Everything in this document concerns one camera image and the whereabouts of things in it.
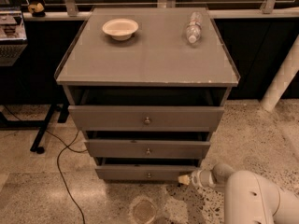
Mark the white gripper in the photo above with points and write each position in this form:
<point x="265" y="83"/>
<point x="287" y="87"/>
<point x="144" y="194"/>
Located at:
<point x="197" y="177"/>

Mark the grey bottom drawer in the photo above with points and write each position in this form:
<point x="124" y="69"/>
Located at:
<point x="144" y="169"/>

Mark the grey drawer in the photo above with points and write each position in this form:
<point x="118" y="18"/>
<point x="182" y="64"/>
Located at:
<point x="146" y="118"/>
<point x="150" y="149"/>
<point x="144" y="169"/>

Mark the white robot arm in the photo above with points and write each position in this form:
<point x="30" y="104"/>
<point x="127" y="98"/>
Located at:
<point x="248" y="198"/>

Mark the grey drawer cabinet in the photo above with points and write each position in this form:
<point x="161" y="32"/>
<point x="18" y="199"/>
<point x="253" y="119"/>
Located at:
<point x="157" y="66"/>

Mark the grey middle drawer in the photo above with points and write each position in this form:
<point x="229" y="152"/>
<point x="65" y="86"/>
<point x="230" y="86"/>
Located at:
<point x="150" y="149"/>

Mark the grey top drawer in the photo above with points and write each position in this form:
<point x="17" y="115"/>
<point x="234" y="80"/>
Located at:
<point x="146" y="118"/>

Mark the clear plastic water bottle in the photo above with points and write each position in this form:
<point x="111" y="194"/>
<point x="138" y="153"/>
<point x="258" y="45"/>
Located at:
<point x="194" y="28"/>

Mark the white paper bowl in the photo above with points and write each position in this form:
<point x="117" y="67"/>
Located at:
<point x="120" y="29"/>

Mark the open laptop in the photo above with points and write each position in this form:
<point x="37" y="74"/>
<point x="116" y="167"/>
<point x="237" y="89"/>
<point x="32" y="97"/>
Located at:
<point x="13" y="38"/>

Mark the small yellow black object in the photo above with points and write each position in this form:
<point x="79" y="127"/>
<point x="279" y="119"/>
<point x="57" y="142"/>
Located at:
<point x="36" y="9"/>

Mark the black desk frame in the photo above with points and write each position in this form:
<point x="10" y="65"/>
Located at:
<point x="40" y="125"/>

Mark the white diagonal post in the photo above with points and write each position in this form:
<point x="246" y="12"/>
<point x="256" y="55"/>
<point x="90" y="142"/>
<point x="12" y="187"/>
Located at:
<point x="283" y="78"/>

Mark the metal railing frame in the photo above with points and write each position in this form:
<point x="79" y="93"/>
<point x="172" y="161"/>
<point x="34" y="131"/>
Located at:
<point x="168" y="0"/>

